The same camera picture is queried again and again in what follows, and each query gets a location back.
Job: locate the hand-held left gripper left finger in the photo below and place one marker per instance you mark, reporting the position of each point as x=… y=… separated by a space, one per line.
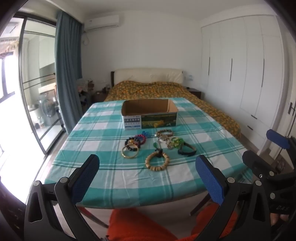
x=86 y=176

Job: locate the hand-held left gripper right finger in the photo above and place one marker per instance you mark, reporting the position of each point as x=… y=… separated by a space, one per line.
x=209 y=178

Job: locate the teal checked tablecloth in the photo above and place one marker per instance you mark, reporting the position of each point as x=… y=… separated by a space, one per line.
x=106 y=143

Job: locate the dark wooden nightstand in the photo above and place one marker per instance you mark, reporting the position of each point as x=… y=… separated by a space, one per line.
x=196 y=92
x=99 y=97

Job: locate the blue-grey curtain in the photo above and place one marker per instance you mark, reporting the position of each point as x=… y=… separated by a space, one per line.
x=68 y=69

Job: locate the metal table leg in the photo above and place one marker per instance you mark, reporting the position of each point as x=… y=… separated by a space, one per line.
x=94 y=217
x=200 y=204

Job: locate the glass sliding door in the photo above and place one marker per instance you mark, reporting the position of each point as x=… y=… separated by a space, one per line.
x=34 y=69

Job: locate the white air conditioner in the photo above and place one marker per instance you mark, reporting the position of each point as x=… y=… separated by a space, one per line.
x=101 y=22

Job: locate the pile of clothes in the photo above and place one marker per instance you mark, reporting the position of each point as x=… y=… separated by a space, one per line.
x=83 y=90

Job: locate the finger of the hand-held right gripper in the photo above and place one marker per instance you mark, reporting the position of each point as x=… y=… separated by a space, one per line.
x=256 y=163
x=277 y=138

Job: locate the gold bangle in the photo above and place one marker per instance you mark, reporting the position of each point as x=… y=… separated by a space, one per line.
x=125 y=155

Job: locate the person's orange trousers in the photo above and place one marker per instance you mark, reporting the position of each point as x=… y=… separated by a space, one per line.
x=138 y=227

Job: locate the printed cardboard box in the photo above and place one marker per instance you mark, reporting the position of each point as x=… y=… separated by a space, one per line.
x=150 y=121

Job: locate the white wardrobe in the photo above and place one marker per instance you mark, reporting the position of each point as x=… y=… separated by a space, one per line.
x=245 y=69

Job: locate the person's right hand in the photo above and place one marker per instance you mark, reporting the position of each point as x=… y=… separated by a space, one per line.
x=278 y=219

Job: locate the small green pendant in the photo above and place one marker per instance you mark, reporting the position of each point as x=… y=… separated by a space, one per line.
x=155 y=144

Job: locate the grey washing machine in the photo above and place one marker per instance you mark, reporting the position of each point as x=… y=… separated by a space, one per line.
x=48 y=109

